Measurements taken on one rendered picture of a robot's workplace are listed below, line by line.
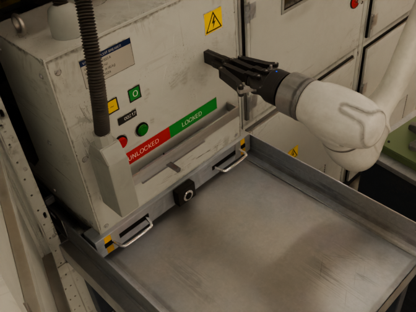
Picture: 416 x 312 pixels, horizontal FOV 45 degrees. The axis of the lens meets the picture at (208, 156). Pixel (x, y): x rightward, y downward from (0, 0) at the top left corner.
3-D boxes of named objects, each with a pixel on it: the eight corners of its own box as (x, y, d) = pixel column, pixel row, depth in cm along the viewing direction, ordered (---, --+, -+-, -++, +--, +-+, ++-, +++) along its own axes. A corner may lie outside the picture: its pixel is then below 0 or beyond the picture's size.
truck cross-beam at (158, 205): (250, 148, 147) (249, 133, 143) (100, 260, 120) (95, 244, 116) (238, 142, 149) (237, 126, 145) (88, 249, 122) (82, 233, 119)
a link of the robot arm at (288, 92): (320, 109, 105) (298, 99, 109) (324, 72, 99) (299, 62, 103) (293, 129, 101) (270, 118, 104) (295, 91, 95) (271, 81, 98)
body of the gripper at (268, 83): (273, 115, 104) (239, 99, 109) (298, 97, 108) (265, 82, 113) (273, 84, 99) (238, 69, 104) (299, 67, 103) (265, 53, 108)
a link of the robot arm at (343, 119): (286, 111, 95) (305, 138, 106) (356, 145, 86) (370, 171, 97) (316, 65, 96) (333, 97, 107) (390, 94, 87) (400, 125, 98)
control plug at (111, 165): (140, 206, 106) (125, 142, 95) (122, 219, 103) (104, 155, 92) (118, 189, 110) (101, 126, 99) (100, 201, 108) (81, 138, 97)
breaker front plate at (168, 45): (242, 141, 142) (236, -24, 111) (105, 240, 118) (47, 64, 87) (239, 139, 143) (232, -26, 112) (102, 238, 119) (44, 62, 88)
